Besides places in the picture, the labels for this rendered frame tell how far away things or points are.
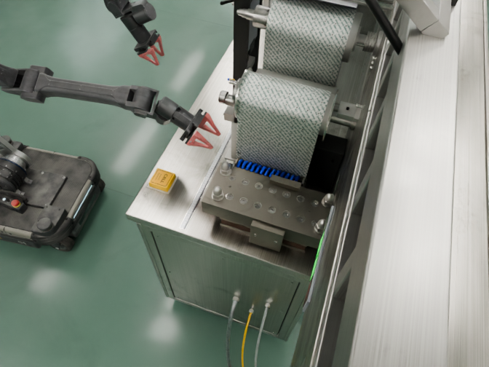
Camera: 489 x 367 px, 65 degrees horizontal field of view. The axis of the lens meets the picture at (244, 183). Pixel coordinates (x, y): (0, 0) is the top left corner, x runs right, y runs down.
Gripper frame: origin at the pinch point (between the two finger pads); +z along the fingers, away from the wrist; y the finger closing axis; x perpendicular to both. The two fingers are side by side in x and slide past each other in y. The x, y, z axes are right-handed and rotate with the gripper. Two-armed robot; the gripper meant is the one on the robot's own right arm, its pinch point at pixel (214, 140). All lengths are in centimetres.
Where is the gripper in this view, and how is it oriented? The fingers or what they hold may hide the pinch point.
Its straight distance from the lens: 121.5
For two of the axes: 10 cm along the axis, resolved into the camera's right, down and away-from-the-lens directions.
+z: 8.1, 5.4, 2.2
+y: -3.5, 7.6, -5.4
